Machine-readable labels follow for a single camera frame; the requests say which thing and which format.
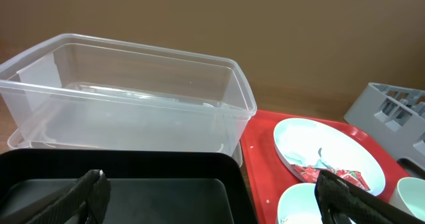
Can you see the clear plastic waste bin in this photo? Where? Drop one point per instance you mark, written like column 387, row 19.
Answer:
column 81, row 92

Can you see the black plastic tray bin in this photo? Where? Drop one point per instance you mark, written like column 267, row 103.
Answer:
column 146, row 187

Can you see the light blue plate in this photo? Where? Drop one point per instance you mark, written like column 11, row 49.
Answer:
column 305, row 142

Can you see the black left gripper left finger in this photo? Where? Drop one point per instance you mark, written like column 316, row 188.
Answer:
column 84, row 201

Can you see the red serving tray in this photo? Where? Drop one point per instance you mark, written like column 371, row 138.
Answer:
column 269, row 178

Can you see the red snack wrapper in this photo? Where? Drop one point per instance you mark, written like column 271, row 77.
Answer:
column 310, row 175

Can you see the grey dishwasher rack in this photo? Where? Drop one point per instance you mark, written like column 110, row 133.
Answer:
column 394, row 117

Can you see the light blue bowl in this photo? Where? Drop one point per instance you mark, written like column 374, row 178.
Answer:
column 298, row 205

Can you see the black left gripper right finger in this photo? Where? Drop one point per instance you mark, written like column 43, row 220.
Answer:
column 341, row 202

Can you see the mint green bowl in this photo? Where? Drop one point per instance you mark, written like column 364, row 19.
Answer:
column 409, row 196

